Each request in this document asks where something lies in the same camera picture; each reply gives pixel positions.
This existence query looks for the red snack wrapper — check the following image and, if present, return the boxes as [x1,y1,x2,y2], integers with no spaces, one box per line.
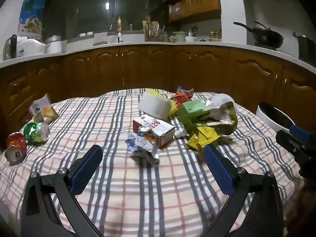
[170,94,192,106]

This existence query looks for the orange-red snack bag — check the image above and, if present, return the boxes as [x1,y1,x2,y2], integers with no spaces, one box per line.
[176,86,195,98]

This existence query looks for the white kitchen countertop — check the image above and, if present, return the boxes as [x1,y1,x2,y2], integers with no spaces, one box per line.
[0,41,316,71]

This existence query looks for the crushed red drink can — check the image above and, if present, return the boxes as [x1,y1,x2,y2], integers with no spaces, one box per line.
[4,133,27,166]

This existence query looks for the yellow snack packet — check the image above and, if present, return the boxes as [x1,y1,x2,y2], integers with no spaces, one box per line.
[33,106,60,124]

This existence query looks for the yellow rounded packet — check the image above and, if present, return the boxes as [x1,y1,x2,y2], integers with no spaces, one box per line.
[148,90,179,117]

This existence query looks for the red white carton box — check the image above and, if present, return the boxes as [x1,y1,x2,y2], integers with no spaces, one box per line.
[133,115,176,149]

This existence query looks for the torn white snack wrapper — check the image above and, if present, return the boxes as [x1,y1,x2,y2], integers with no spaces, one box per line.
[28,93,52,116]

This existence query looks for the white blue wrapper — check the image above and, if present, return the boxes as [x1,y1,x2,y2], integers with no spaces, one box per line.
[125,126,160,165]

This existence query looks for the utensil holder with wooden utensils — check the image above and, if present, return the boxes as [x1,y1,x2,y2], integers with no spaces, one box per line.
[142,15,169,42]

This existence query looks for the crushed green drink can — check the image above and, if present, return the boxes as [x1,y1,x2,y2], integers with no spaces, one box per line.
[24,122,51,144]

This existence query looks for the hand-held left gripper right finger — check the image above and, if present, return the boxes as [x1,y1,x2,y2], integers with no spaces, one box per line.
[201,144,284,237]

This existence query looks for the dark kitchen window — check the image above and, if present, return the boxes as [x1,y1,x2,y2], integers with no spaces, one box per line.
[44,0,164,43]

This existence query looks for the glass jar metal lid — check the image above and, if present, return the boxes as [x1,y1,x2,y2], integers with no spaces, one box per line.
[46,35,62,54]

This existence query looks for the green carton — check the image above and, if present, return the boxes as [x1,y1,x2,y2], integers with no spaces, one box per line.
[176,98,211,137]

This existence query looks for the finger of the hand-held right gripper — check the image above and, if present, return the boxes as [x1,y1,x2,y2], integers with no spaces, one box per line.
[276,125,316,162]

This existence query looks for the yellow wrapper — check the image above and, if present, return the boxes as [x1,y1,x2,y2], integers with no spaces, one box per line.
[186,126,221,152]

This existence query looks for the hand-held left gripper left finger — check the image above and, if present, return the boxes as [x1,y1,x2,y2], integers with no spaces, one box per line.
[21,144,104,237]

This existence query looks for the wooden base cabinets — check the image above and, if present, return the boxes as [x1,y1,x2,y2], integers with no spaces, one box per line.
[0,45,316,151]

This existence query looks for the black wok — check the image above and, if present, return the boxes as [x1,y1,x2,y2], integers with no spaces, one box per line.
[233,21,284,49]

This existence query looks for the white foam net wrap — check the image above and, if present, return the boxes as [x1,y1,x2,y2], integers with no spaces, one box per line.
[137,91,171,120]

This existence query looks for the black cooking pot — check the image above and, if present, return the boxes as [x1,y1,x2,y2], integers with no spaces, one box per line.
[293,32,316,63]

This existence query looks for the row of seasoning bottles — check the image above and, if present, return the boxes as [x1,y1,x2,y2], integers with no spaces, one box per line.
[208,31,222,42]

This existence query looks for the plaid blanket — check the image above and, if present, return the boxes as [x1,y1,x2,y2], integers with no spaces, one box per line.
[0,88,303,237]

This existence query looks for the steel kettle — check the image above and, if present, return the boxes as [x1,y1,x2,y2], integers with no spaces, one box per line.
[2,35,17,61]

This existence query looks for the blue wall poster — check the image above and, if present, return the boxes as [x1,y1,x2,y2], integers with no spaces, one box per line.
[18,0,46,34]

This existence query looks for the wooden wall cabinet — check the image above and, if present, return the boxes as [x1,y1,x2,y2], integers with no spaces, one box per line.
[160,0,222,23]

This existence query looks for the white trash bin black liner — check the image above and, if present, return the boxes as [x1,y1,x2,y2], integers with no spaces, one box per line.
[256,102,297,132]

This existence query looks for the clear olive printed plastic bag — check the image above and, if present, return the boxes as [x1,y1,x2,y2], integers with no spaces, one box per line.
[195,94,238,136]

